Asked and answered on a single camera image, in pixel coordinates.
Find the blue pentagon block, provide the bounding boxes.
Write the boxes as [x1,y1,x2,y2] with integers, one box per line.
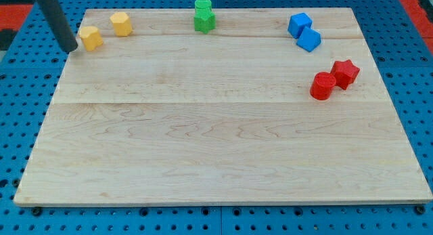
[296,27,321,52]

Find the green cylinder block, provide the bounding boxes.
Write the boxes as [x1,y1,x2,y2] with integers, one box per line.
[194,0,212,11]

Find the red star block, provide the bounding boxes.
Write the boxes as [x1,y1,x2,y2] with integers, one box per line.
[331,60,361,90]

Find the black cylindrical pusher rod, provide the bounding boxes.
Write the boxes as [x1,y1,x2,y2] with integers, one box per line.
[36,0,78,53]

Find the green star block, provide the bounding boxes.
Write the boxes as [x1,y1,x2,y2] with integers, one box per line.
[193,8,216,34]

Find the red cylinder block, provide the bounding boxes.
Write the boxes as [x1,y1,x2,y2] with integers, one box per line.
[310,72,336,100]

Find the yellow hexagon block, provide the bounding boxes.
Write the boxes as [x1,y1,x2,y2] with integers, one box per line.
[110,12,133,37]

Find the blue cube block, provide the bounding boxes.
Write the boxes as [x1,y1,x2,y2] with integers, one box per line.
[288,13,313,39]

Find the light wooden board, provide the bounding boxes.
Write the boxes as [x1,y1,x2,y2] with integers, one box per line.
[14,7,432,207]

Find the yellow heart block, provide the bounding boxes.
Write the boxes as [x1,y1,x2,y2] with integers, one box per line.
[78,26,104,51]

